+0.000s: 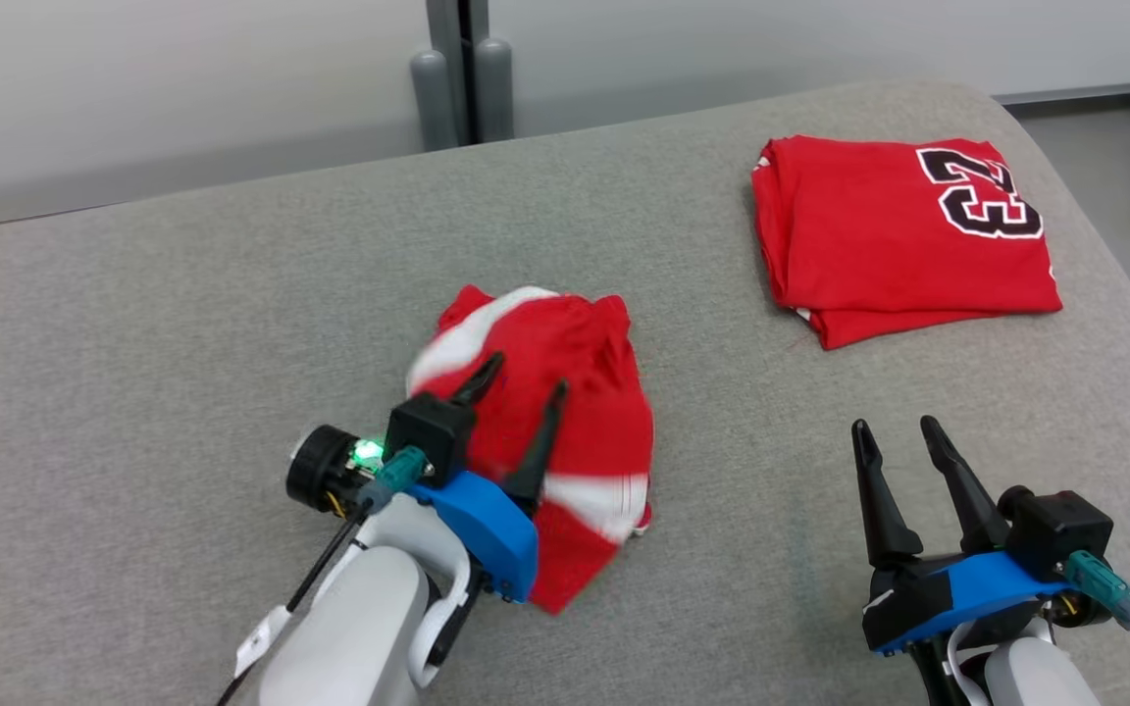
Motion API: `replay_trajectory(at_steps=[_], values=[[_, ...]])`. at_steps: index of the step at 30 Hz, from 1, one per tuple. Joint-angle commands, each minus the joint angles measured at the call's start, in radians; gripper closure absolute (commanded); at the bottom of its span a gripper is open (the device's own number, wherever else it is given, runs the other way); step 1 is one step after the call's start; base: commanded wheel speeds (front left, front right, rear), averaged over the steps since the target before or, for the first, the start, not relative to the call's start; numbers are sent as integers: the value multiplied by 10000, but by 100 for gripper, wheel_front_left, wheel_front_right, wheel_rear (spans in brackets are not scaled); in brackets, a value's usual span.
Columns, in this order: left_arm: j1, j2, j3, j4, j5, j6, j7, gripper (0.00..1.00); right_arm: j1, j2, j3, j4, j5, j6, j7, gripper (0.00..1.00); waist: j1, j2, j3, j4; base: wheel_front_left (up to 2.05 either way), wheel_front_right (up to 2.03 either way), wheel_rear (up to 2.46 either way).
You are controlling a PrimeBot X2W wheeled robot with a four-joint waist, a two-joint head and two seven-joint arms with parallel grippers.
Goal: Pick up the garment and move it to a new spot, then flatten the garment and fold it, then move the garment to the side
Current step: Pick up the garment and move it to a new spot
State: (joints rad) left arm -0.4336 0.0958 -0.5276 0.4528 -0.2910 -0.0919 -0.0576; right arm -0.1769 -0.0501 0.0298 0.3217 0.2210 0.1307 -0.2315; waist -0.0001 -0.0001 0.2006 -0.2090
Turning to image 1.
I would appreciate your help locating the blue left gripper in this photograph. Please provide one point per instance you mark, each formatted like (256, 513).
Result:
(491, 534)

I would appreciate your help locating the red T-shirt with white sleeves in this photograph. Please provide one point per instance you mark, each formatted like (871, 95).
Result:
(879, 245)

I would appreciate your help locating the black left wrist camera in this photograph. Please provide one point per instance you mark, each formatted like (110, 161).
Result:
(428, 436)

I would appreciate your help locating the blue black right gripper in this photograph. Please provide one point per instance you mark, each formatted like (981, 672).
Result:
(977, 588)

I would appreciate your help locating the grey door frame strip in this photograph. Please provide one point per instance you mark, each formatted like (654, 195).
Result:
(442, 25)

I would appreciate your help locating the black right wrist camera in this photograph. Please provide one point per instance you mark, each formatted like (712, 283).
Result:
(1060, 529)

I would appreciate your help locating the red shorts with white stripes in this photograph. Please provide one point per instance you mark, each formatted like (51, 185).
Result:
(594, 422)

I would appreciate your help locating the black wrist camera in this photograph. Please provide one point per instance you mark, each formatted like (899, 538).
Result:
(1060, 529)
(428, 436)

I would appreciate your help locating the grey rounded post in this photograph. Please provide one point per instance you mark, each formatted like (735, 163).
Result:
(433, 98)
(493, 93)

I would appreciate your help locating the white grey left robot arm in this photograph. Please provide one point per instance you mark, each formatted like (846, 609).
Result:
(359, 628)

